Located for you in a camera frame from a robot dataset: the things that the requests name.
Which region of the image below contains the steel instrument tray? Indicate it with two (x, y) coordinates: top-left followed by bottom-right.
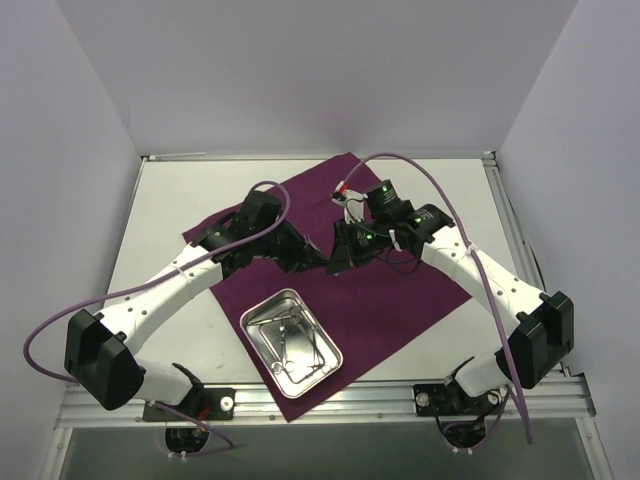
(239, 289), (344, 399)

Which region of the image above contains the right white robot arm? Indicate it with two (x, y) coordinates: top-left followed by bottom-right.
(326, 180), (574, 413)

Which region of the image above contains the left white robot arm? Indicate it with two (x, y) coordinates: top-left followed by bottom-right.
(64, 191), (328, 419)

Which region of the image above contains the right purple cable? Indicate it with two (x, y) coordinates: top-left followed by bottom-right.
(339, 152), (535, 445)

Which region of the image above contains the right aluminium rail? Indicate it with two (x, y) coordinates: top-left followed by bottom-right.
(481, 155), (575, 377)

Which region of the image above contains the aluminium rail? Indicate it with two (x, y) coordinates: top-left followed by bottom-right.
(55, 375), (596, 428)
(481, 155), (575, 377)

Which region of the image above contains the front aluminium rail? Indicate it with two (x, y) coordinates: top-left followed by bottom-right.
(55, 375), (596, 428)

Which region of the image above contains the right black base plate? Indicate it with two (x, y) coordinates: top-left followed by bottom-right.
(412, 382), (502, 418)

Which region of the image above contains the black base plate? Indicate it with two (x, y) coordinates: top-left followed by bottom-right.
(412, 382), (502, 418)
(142, 387), (236, 422)

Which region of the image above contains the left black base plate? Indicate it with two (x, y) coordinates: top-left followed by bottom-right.
(142, 387), (236, 422)

